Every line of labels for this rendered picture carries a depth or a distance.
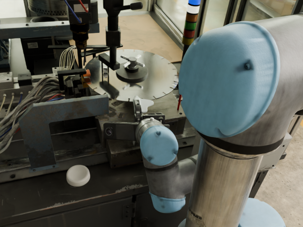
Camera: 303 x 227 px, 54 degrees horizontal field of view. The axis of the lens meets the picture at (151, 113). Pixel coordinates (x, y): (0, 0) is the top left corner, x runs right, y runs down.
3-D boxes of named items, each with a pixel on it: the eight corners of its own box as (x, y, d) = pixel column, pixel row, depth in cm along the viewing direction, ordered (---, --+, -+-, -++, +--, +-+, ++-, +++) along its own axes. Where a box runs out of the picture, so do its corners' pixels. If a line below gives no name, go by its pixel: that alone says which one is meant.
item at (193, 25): (192, 24, 118) (194, 17, 116) (197, 29, 115) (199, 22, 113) (182, 25, 117) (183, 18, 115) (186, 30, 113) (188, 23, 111)
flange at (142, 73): (151, 79, 100) (151, 73, 99) (118, 82, 98) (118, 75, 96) (143, 63, 109) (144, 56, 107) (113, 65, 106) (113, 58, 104)
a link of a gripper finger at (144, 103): (151, 96, 93) (154, 117, 87) (132, 96, 92) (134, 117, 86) (152, 88, 91) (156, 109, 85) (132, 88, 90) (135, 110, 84)
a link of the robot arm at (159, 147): (146, 174, 60) (138, 134, 58) (140, 158, 70) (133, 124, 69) (184, 165, 61) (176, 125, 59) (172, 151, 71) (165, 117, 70)
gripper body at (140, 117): (160, 136, 88) (169, 147, 76) (131, 137, 86) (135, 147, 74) (161, 111, 86) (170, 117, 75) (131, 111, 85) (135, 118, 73)
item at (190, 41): (190, 39, 122) (191, 33, 120) (194, 44, 119) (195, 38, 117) (180, 40, 121) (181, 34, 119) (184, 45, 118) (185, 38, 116)
